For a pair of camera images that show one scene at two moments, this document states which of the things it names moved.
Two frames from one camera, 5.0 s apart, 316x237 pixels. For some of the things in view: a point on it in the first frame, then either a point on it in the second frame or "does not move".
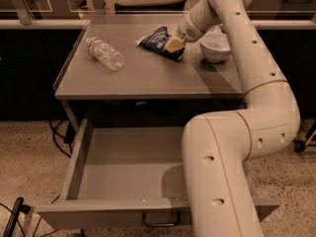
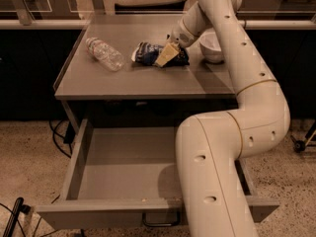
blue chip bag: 157,40 → 147,53
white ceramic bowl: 215,46 does not move
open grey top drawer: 118,174 does not move
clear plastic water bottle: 105,54 does not move
